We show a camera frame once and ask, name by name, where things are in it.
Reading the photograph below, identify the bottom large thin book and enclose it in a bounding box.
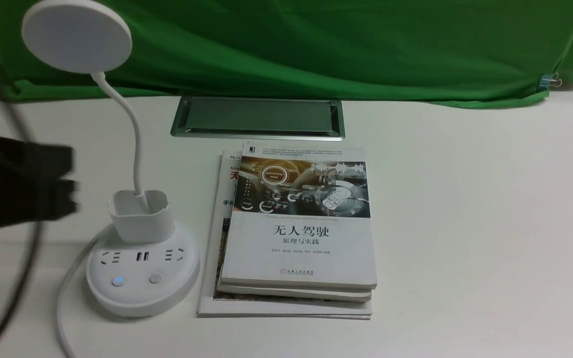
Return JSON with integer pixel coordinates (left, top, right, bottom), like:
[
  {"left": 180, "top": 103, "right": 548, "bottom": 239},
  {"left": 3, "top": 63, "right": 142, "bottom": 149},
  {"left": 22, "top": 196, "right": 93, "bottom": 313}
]
[{"left": 197, "top": 150, "right": 373, "bottom": 320}]

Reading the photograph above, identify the silver desk cable hatch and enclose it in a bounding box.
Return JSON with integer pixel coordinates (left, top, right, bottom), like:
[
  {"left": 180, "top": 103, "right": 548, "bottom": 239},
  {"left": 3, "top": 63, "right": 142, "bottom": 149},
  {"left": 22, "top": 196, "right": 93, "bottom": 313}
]
[{"left": 170, "top": 95, "right": 346, "bottom": 141}]

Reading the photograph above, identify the white desk lamp with sockets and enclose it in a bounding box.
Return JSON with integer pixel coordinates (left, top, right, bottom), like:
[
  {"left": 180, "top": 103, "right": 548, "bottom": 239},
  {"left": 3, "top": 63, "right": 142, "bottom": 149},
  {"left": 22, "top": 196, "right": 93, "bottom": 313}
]
[{"left": 22, "top": 0, "right": 200, "bottom": 318}]

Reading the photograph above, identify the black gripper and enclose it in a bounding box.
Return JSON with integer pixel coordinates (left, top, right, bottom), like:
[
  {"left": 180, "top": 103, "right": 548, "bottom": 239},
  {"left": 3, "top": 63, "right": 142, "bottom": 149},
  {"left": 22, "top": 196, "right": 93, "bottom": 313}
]
[{"left": 0, "top": 137, "right": 77, "bottom": 228}]

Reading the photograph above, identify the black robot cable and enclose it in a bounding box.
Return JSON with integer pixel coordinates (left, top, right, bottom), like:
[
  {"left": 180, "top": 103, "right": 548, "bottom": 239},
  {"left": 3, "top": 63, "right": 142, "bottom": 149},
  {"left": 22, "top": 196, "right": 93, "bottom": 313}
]
[{"left": 0, "top": 52, "right": 44, "bottom": 358}]

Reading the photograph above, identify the green backdrop cloth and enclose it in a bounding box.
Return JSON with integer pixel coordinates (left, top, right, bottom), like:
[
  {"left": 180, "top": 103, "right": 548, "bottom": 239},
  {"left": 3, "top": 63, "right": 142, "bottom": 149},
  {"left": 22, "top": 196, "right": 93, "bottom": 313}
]
[{"left": 0, "top": 0, "right": 573, "bottom": 109}]

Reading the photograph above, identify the blue binder clip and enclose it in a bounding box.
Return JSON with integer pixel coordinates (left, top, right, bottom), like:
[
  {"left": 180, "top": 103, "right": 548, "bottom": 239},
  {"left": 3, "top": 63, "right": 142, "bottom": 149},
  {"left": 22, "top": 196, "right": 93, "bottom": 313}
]
[{"left": 537, "top": 73, "right": 563, "bottom": 91}]

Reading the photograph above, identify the middle white book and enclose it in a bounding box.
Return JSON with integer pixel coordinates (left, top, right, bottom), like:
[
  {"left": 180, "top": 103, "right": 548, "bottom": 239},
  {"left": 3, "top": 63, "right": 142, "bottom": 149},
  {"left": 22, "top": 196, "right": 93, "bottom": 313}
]
[{"left": 216, "top": 149, "right": 373, "bottom": 303}]

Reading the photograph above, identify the top book self-driving cover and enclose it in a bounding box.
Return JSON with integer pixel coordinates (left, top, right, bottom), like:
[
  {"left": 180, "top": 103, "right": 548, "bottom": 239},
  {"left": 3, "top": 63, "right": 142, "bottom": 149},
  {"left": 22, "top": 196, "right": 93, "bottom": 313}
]
[{"left": 220, "top": 143, "right": 378, "bottom": 290}]

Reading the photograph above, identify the white power cord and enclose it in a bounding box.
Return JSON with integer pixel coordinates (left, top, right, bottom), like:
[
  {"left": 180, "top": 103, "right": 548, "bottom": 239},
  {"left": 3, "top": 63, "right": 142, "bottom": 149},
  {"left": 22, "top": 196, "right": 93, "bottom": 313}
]
[{"left": 56, "top": 236, "right": 102, "bottom": 358}]

